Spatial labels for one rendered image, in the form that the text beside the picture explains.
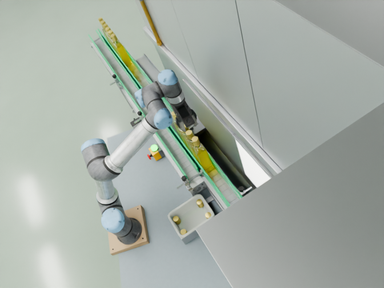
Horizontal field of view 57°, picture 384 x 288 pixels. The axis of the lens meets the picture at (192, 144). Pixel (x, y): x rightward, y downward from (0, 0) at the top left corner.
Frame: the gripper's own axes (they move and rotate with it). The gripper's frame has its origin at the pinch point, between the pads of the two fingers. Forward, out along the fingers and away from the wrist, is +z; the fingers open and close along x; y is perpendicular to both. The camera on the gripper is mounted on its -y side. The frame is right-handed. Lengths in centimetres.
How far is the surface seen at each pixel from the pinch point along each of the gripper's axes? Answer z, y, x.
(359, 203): -88, -99, -5
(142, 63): 37, 113, 2
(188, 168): 37.2, 5.1, 9.7
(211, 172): 37.2, -4.8, -0.4
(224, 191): 37.2, -19.0, -1.5
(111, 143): 50, 66, 49
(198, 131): 37.2, 26.6, -6.7
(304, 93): -67, -65, -21
